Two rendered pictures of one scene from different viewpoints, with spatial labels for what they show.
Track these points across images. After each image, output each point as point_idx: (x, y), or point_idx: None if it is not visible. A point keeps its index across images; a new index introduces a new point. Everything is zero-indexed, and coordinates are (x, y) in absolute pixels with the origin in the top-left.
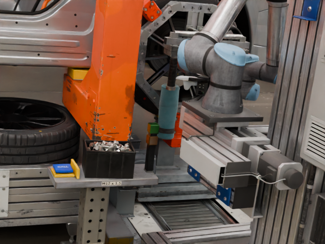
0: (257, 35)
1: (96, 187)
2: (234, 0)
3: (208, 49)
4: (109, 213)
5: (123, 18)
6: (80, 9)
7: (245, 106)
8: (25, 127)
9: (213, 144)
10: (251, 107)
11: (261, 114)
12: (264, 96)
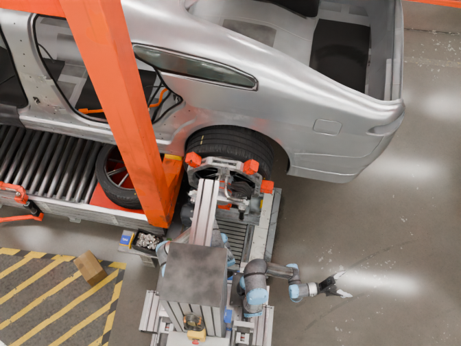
0: (293, 162)
1: (138, 255)
2: (188, 239)
3: (162, 263)
4: (175, 230)
5: (148, 198)
6: (162, 132)
7: (412, 64)
8: None
9: (154, 305)
10: (416, 67)
11: (414, 83)
12: (452, 42)
